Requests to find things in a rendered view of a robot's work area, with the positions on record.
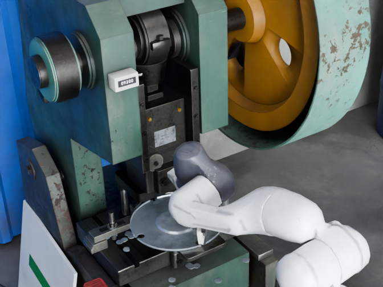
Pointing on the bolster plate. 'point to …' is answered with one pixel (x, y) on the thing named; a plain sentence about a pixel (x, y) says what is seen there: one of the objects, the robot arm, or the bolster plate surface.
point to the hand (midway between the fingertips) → (200, 233)
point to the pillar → (124, 203)
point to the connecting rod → (153, 48)
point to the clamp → (101, 242)
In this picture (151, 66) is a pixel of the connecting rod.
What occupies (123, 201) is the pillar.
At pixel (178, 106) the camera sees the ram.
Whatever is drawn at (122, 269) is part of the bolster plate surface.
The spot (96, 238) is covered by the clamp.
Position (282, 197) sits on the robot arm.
